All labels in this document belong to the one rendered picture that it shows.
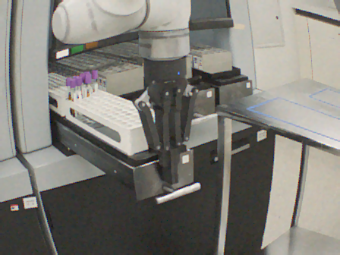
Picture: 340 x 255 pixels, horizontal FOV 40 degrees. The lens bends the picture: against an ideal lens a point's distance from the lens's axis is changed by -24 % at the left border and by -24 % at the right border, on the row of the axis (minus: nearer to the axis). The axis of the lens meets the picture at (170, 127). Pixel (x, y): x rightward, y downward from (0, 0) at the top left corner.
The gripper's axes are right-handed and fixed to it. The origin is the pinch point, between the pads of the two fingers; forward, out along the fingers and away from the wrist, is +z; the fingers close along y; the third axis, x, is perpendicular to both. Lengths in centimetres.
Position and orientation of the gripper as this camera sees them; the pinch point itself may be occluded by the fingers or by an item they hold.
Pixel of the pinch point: (169, 165)
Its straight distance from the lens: 107.6
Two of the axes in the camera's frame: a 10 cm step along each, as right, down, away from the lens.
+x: 6.0, 2.5, -7.6
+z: 0.4, 9.4, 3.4
